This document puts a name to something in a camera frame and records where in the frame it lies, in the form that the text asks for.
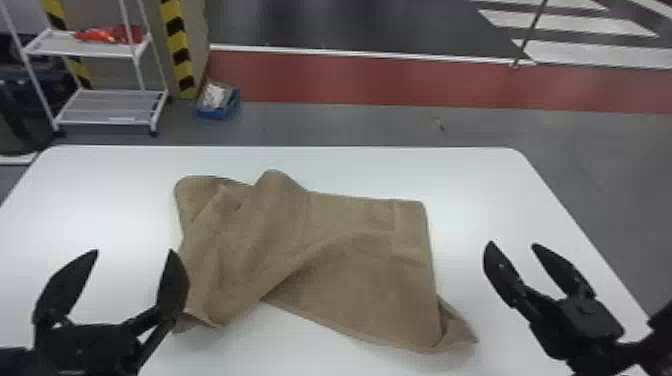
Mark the yellow black striped post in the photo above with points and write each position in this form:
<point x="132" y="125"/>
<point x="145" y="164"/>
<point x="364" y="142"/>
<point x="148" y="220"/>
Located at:
<point x="73" y="63"/>
<point x="178" y="52"/>

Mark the white shelf trolley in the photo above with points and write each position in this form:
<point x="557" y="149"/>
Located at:
<point x="105" y="105"/>

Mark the beige towel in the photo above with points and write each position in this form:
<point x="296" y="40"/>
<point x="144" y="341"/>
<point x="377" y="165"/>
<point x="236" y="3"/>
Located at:
<point x="315" y="257"/>

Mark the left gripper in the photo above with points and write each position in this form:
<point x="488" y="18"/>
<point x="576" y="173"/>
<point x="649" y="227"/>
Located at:
<point x="86" y="349"/>

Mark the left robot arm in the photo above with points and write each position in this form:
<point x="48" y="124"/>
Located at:
<point x="14" y="363"/>

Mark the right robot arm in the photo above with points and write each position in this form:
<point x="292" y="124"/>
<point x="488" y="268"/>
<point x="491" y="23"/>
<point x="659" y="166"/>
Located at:
<point x="653" y="359"/>

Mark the red snack packet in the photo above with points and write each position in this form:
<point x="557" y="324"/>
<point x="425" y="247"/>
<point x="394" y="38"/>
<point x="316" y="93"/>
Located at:
<point x="97" y="35"/>

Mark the blue tray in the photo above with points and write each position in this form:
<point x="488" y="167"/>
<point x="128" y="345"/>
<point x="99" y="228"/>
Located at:
<point x="218" y="102"/>

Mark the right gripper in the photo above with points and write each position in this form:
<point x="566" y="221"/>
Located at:
<point x="580" y="325"/>

